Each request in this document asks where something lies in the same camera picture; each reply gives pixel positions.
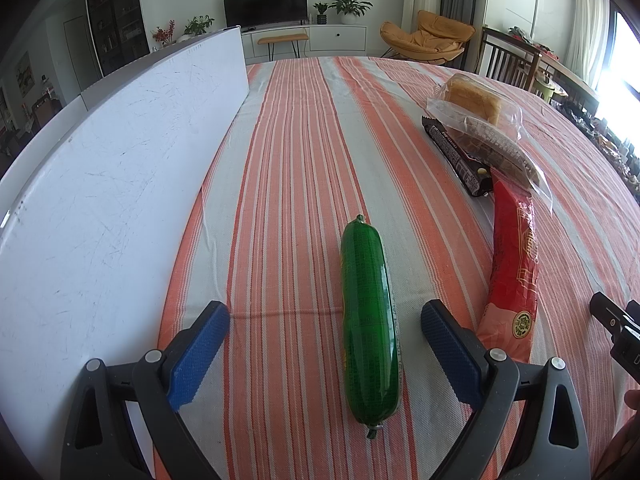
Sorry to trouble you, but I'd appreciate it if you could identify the orange lounge chair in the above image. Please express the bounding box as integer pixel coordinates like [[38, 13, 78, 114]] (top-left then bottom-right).
[[380, 10, 476, 66]]

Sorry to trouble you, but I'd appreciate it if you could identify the orange striped tablecloth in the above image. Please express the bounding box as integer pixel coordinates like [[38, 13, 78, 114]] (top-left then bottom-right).
[[125, 56, 640, 480]]

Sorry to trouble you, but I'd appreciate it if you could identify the white curtain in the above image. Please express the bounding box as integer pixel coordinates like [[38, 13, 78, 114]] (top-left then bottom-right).
[[567, 0, 611, 86]]

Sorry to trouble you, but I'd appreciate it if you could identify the white cardboard box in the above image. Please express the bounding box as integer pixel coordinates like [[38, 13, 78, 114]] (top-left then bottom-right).
[[0, 26, 250, 480]]

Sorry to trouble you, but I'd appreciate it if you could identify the wooden slatted chair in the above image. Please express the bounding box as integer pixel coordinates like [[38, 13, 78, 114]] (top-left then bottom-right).
[[475, 27, 543, 86]]

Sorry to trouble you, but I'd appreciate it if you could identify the green sausage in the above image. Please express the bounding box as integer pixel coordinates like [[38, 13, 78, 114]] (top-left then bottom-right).
[[340, 214, 403, 440]]

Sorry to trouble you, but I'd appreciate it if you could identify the white television cabinet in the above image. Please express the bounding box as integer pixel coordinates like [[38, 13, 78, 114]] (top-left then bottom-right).
[[240, 22, 368, 58]]

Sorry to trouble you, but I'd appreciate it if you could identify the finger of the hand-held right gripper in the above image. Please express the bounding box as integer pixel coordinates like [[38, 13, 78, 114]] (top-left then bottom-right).
[[590, 291, 640, 335]]

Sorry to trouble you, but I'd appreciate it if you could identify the red snack packet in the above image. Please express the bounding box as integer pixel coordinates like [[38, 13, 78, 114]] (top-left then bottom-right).
[[475, 177, 542, 365]]

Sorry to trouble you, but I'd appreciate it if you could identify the red flower arrangement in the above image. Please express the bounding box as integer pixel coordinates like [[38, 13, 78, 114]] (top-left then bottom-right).
[[151, 20, 176, 51]]

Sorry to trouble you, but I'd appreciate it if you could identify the dark framed window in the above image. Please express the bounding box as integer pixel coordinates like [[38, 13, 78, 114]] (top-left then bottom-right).
[[595, 10, 640, 126]]

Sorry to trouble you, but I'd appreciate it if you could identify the black television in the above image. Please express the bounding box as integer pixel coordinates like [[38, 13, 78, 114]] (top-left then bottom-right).
[[222, 0, 308, 28]]

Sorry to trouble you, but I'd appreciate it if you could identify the dark chocolate bar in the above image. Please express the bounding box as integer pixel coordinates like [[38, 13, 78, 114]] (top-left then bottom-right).
[[422, 116, 496, 198]]

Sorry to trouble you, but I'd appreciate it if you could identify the clear brown cracker packet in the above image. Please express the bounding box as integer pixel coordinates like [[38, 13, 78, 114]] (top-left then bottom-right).
[[426, 97, 553, 213]]

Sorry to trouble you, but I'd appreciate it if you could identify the dark glass cabinet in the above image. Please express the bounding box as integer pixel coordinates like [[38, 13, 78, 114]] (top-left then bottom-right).
[[84, 0, 151, 78]]

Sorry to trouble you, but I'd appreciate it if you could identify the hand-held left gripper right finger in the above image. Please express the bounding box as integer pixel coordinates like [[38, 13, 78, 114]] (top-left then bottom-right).
[[421, 300, 593, 480]]

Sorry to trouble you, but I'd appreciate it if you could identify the large potted plant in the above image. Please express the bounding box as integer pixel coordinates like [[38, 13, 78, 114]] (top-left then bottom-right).
[[328, 0, 373, 25]]

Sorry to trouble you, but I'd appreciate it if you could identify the clear bread packet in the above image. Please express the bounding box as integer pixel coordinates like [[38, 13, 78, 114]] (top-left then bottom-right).
[[430, 72, 523, 141]]

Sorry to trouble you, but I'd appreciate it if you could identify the framed wall picture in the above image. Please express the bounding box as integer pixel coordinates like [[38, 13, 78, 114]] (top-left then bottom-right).
[[15, 52, 35, 95]]

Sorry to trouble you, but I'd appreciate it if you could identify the person's right hand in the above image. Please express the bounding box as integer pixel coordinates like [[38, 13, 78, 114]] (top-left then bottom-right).
[[595, 389, 640, 480]]

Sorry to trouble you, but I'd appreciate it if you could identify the cluster of bottles and jars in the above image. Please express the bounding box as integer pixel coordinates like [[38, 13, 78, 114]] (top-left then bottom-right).
[[565, 100, 640, 186]]

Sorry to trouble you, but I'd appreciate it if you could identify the wooden bench with metal legs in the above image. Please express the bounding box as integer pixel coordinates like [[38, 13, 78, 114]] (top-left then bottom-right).
[[257, 33, 309, 61]]

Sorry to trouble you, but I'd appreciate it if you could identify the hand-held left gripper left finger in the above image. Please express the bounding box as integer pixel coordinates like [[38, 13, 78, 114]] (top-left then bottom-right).
[[60, 301, 231, 480]]

